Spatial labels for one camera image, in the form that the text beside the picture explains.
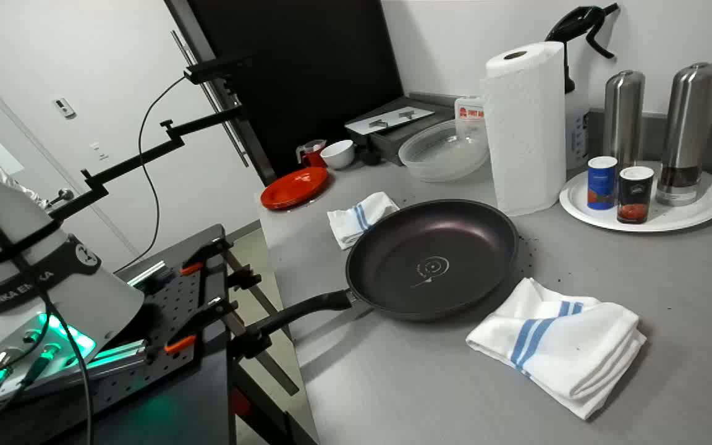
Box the small white blue-striped towel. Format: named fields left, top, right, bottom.
left=323, top=191, right=402, bottom=253

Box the black frying pan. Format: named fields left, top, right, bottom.
left=242, top=196, right=523, bottom=342

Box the white paper towel roll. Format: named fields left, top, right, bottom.
left=481, top=39, right=572, bottom=220

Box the large folded blue-striped towel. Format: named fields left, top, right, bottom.
left=463, top=274, right=651, bottom=422

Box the red plate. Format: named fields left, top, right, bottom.
left=256, top=165, right=337, bottom=212

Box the small white bowl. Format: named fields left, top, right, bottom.
left=318, top=135, right=358, bottom=173

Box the black flat tray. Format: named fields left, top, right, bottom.
left=342, top=94, right=460, bottom=167

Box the white paper sheet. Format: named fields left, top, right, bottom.
left=343, top=103, right=437, bottom=139

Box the clear plastic bowl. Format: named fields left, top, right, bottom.
left=395, top=117, right=491, bottom=186

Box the black monitor panel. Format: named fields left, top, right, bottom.
left=161, top=0, right=407, bottom=186

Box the black perforated breadboard table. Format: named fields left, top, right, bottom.
left=0, top=222, right=240, bottom=445

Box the spice jar blue label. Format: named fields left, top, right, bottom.
left=586, top=154, right=620, bottom=212

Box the spice jar red label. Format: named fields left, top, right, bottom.
left=615, top=162, right=657, bottom=228

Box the short steel grinder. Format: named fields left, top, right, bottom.
left=601, top=70, right=647, bottom=167

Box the white round tray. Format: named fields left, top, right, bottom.
left=556, top=167, right=712, bottom=238

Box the tall steel grinder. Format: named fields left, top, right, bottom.
left=656, top=59, right=712, bottom=207

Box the black clamp orange handle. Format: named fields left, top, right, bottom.
left=176, top=238, right=264, bottom=292
left=161, top=316, right=274, bottom=361

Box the black stereo camera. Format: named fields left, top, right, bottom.
left=180, top=55, right=252, bottom=86

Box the thin black cable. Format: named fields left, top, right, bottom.
left=119, top=71, right=192, bottom=269

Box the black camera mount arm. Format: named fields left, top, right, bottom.
left=44, top=103, right=248, bottom=225

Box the small white wall device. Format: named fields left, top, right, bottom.
left=52, top=96, right=80, bottom=120

